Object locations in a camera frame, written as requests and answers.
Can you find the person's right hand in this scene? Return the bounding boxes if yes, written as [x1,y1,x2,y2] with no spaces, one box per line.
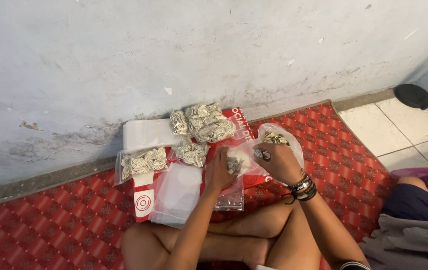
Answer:
[253,142,305,187]

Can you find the person's left hand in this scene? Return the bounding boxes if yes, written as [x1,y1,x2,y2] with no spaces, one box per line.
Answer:
[203,147,239,192]

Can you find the small clear bag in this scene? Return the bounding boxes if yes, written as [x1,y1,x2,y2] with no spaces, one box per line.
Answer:
[223,144,271,178]

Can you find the large loose clear plastic bag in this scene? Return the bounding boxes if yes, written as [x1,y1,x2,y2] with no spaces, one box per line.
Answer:
[257,123,305,187]

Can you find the small packed bag of shells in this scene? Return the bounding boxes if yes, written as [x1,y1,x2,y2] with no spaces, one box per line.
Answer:
[174,139,211,168]

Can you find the large packed bag of shells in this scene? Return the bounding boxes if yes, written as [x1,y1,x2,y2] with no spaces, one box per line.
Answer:
[170,103,237,144]

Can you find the crumpled clear zip bag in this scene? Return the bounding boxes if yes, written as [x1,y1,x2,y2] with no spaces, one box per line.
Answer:
[214,176,245,212]

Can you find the pile of clear empty bags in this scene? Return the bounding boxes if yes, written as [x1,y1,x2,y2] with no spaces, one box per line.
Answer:
[148,162,204,229]

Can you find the wide flat bag of shells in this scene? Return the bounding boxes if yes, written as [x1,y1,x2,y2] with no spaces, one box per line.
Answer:
[114,146,170,187]

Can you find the bundle of white empty bags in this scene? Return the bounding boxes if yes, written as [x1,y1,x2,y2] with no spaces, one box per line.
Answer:
[123,118,184,153]

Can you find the person's crossed bare legs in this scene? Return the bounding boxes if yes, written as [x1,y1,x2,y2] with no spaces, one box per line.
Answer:
[121,198,324,270]

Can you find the red and white printed sheet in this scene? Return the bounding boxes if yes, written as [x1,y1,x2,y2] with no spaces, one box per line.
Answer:
[133,107,274,224]

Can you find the black striped sleeve cuff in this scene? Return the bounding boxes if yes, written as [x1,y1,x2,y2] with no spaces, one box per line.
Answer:
[339,261,372,270]

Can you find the black round stand base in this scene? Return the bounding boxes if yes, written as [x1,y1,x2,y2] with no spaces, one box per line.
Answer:
[394,74,428,111]

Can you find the red patterned floor mat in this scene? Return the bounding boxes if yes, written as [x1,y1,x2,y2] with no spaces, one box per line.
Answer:
[0,100,397,270]

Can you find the dark beaded wrist bracelets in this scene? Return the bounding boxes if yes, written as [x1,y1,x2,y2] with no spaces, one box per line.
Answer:
[283,170,318,205]

